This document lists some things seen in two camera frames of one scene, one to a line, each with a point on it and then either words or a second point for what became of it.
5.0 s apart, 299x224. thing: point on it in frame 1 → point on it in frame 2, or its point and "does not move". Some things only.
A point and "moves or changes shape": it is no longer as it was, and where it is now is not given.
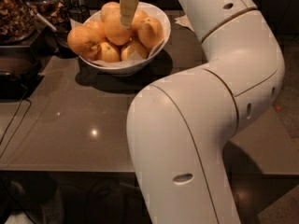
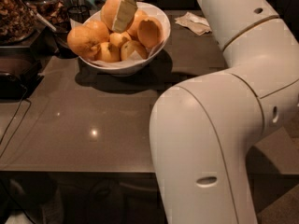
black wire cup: [80, 13] does not move
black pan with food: [18, 20] does not move
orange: [132, 47] does not move
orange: [115, 34] moves or changes shape
